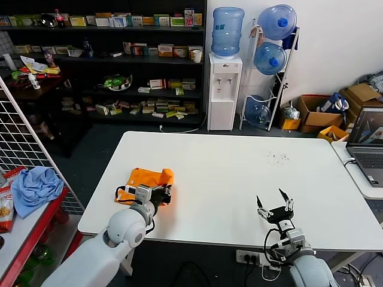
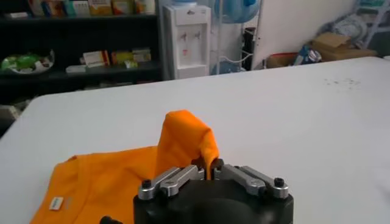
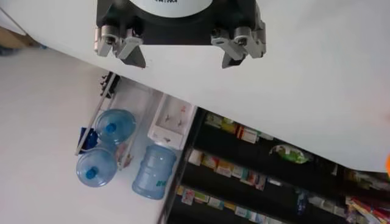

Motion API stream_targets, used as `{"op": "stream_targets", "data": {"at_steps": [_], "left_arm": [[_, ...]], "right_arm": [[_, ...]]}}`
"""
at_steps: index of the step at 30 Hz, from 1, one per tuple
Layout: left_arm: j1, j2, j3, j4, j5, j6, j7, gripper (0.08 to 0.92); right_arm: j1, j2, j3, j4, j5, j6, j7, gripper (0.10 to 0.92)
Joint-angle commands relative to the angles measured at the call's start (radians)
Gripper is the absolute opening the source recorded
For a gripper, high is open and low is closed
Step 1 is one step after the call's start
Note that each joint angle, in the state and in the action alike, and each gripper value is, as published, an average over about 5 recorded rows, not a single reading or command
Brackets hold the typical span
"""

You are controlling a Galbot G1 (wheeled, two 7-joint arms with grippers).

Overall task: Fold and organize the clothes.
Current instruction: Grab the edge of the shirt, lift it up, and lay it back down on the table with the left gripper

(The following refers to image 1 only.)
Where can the green snack bag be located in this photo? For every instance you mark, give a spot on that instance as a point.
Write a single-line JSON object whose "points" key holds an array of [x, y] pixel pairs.
{"points": [[16, 74]]}

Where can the clear plastic bag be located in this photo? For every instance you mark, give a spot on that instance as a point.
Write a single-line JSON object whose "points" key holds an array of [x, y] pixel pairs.
{"points": [[291, 113]]}

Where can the cola bottle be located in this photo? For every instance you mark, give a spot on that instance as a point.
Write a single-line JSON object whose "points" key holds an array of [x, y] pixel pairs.
{"points": [[60, 19]]}

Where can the small white side table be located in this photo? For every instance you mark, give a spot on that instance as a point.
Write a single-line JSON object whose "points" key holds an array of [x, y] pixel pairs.
{"points": [[353, 176]]}

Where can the scattered dark crumbs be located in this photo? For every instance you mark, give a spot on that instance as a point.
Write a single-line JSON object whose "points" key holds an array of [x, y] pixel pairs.
{"points": [[278, 157]]}

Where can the red snack bag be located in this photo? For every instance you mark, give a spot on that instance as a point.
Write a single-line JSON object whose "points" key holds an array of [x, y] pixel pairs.
{"points": [[13, 175]]}

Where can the blue bag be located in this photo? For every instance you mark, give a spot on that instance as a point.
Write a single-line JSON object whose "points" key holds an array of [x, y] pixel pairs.
{"points": [[329, 104]]}

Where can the metal bowl with green packs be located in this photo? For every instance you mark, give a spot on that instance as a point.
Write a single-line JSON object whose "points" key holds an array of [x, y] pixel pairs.
{"points": [[115, 82]]}

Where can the white power adapter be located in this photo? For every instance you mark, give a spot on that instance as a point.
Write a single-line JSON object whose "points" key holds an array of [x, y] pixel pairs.
{"points": [[262, 260]]}

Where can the light blue crumpled shirt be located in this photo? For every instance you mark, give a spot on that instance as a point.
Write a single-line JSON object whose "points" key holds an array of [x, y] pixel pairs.
{"points": [[36, 191]]}

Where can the grey laptop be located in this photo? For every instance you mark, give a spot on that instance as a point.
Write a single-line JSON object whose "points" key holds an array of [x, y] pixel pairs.
{"points": [[368, 161]]}

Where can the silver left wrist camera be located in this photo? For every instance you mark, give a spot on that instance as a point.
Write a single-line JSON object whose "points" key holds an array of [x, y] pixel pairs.
{"points": [[140, 192]]}

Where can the orange snack bag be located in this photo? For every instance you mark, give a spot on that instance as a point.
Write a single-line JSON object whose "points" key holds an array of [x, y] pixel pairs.
{"points": [[6, 212]]}

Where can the black shiny helmet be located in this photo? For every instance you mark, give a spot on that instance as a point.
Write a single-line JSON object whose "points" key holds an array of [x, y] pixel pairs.
{"points": [[48, 21]]}

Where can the dark blue bottle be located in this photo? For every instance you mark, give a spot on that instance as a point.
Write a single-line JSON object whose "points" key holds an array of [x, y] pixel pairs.
{"points": [[87, 49]]}

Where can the yellow cardboard box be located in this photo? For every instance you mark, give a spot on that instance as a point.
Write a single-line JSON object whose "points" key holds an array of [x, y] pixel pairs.
{"points": [[291, 124]]}

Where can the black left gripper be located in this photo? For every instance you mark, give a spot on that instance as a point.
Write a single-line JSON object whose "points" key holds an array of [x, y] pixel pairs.
{"points": [[160, 196]]}

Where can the closed cardboard box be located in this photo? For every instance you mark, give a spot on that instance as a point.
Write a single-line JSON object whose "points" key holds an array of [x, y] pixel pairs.
{"points": [[360, 92]]}

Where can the white paper roll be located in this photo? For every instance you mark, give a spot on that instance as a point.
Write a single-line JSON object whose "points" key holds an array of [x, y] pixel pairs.
{"points": [[8, 61]]}

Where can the yellow red medicine box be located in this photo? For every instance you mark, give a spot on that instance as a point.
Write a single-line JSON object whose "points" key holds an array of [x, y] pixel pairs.
{"points": [[180, 52]]}

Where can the white jug rack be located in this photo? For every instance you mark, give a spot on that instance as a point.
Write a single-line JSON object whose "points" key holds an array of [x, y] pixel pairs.
{"points": [[278, 98]]}

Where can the white power strip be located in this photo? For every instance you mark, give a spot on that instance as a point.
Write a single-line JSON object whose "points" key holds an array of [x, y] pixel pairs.
{"points": [[240, 256]]}

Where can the white water dispenser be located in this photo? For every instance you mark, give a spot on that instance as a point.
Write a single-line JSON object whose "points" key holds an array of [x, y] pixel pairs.
{"points": [[221, 98]]}

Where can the red-edged white shelf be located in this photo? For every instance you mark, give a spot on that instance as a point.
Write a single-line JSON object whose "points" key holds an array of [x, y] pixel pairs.
{"points": [[30, 230]]}

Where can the open white box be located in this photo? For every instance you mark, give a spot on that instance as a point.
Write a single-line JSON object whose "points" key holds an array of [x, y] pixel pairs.
{"points": [[74, 53]]}

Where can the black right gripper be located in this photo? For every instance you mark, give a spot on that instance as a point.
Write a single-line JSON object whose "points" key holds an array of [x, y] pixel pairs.
{"points": [[278, 214]]}

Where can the blue water jug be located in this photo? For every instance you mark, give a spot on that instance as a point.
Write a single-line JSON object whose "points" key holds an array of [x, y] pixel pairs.
{"points": [[257, 113], [269, 59], [227, 33], [276, 21]]}

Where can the yellow white paper pile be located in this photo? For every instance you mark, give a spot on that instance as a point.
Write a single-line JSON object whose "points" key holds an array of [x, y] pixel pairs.
{"points": [[33, 64]]}

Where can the flat white medicine box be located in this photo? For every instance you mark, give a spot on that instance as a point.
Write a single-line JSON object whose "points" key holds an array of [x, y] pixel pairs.
{"points": [[144, 90]]}

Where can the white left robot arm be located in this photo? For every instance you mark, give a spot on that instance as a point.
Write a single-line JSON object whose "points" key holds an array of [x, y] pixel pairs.
{"points": [[125, 227]]}

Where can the blue orange medicine box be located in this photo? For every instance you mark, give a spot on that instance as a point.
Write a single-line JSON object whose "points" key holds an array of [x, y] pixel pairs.
{"points": [[4, 21]]}

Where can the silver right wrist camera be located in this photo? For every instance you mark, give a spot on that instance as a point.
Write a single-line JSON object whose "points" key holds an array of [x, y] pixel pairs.
{"points": [[295, 238]]}

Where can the tall pink blue box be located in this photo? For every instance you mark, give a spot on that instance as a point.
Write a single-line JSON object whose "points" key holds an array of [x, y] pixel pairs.
{"points": [[189, 18]]}

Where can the orange t-shirt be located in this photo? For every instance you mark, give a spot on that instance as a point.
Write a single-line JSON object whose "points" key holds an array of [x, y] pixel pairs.
{"points": [[146, 177]]}

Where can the pile of grey clothes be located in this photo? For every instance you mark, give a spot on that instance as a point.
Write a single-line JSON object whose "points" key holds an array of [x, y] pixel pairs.
{"points": [[375, 82]]}

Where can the dark wooden table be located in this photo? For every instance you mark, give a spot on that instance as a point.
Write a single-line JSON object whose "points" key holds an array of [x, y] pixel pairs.
{"points": [[48, 86]]}

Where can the green plastic bottle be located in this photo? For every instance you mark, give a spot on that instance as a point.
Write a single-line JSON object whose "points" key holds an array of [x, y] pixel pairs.
{"points": [[43, 254]]}

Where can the yellow white medicine box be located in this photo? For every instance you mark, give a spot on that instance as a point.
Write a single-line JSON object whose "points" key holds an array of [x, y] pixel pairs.
{"points": [[198, 19]]}

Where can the small white bottle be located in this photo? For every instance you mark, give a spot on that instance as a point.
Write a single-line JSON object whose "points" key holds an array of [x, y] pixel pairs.
{"points": [[34, 82]]}

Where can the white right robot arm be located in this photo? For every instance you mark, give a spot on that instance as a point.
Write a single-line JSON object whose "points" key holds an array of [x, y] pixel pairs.
{"points": [[311, 269]]}

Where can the open cardboard box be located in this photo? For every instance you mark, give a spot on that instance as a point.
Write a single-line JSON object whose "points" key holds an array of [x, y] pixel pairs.
{"points": [[326, 119]]}

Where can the blue white medicine box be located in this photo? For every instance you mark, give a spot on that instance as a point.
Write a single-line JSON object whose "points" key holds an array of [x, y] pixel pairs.
{"points": [[118, 21]]}

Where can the yellow plastic bin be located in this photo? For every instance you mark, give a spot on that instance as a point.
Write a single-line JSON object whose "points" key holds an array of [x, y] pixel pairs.
{"points": [[323, 135]]}

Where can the pink drink bottle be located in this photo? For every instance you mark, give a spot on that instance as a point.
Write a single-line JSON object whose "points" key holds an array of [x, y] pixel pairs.
{"points": [[50, 61]]}

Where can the white paper cup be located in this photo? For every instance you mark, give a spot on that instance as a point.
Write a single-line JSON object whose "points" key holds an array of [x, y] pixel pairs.
{"points": [[197, 56]]}

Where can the pale yellow medicine box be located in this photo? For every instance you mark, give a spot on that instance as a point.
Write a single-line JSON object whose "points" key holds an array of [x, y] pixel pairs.
{"points": [[63, 50], [22, 49]]}

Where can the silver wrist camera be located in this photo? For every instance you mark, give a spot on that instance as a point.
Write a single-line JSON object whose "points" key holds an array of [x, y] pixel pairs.
{"points": [[295, 238], [140, 192]]}

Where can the yellow green medicine box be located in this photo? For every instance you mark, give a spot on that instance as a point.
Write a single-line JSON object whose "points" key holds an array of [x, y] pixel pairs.
{"points": [[175, 83]]}

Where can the small white red box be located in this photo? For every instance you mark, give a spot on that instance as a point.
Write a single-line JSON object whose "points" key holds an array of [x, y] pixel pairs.
{"points": [[116, 54]]}

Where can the black shelving unit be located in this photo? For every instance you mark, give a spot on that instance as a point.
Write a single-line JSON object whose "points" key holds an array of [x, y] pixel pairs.
{"points": [[134, 29]]}

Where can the large white table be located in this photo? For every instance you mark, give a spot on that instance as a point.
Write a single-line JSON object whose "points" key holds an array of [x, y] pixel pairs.
{"points": [[314, 185]]}

